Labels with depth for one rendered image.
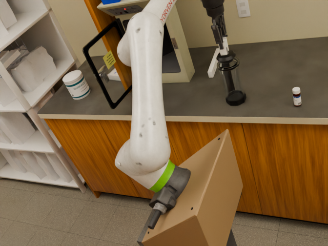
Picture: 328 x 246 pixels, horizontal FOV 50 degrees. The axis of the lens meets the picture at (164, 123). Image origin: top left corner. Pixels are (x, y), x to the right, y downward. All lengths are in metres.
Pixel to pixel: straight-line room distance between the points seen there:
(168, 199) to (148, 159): 0.22
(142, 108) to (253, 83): 0.98
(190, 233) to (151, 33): 0.63
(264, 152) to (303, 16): 0.81
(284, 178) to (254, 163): 0.19
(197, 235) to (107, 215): 1.83
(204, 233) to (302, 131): 0.87
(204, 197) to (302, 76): 1.06
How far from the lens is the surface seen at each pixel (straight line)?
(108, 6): 1.90
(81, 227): 2.93
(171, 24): 1.93
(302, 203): 2.21
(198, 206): 1.03
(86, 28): 2.82
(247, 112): 1.76
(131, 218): 2.77
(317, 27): 2.27
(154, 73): 1.13
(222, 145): 1.18
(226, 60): 1.68
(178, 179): 1.23
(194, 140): 2.00
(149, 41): 1.16
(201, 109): 1.85
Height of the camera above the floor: 2.04
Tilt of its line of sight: 37 degrees down
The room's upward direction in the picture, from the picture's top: 22 degrees counter-clockwise
